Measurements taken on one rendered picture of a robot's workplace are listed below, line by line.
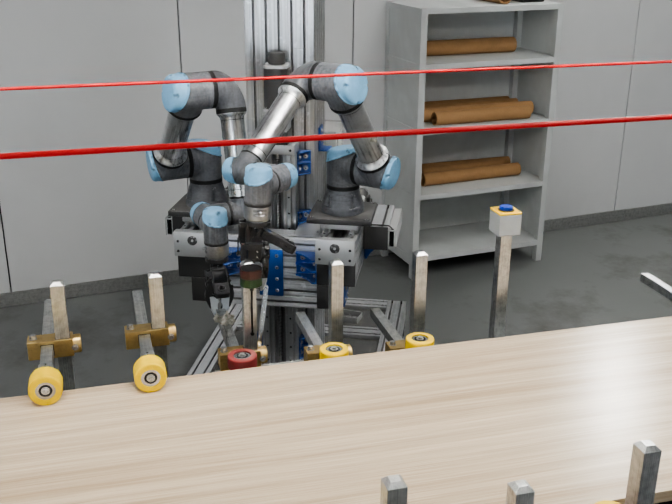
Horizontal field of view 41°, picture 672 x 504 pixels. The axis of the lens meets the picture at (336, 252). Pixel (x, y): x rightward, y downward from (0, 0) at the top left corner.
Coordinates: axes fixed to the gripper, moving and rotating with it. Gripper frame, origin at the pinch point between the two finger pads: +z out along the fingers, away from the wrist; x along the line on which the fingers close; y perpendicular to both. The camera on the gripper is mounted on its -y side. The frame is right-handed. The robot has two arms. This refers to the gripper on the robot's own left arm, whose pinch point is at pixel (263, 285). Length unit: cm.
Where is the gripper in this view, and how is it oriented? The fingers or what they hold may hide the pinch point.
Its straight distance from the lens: 256.2
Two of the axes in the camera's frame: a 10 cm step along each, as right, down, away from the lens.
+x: 2.5, 3.4, -9.1
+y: -9.7, 0.4, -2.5
